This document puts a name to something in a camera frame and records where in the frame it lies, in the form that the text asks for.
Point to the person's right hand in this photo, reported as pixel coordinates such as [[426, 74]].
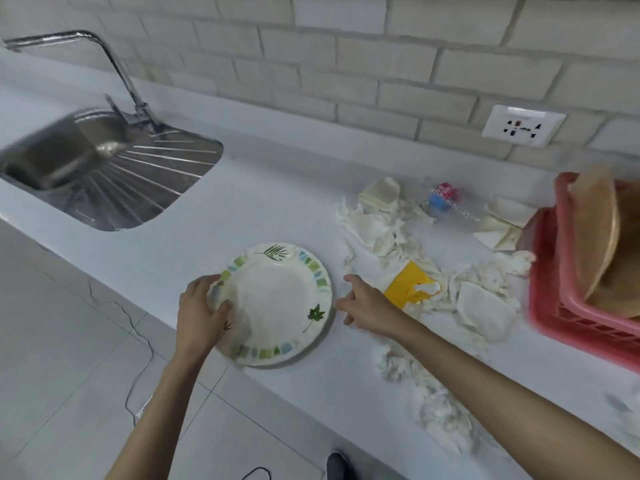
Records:
[[375, 309]]

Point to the person's left hand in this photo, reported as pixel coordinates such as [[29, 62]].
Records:
[[196, 319]]

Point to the person's left thumb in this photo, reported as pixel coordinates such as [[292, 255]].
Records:
[[223, 312]]

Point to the person's right thumb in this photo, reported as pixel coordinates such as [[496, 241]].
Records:
[[345, 304]]

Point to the white plate with leaf print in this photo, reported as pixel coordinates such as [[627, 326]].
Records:
[[277, 302]]

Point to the person's right forearm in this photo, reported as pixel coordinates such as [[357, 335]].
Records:
[[500, 404]]

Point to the person's left forearm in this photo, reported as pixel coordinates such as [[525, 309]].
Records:
[[160, 414]]

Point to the pile of crumpled white tissue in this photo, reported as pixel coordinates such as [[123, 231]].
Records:
[[440, 414], [385, 234]]

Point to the white folded napkin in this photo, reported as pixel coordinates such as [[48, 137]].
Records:
[[485, 312]]

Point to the clear plastic bottle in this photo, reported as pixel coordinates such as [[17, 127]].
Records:
[[450, 199]]

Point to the person's black shoe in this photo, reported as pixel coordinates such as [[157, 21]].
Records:
[[340, 467]]

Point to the flat cream paper sheets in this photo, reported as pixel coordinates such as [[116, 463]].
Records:
[[505, 224]]

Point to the stainless steel sink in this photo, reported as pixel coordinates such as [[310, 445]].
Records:
[[100, 169]]

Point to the pink plastic dish basket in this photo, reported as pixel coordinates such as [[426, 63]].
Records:
[[555, 304]]

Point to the beige plate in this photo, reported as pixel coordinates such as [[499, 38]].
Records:
[[595, 234]]

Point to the chrome faucet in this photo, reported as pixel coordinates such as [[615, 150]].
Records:
[[117, 69]]

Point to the brown plate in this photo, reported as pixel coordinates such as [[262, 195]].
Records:
[[627, 264]]

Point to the white wall socket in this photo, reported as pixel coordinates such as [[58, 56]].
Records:
[[522, 125]]

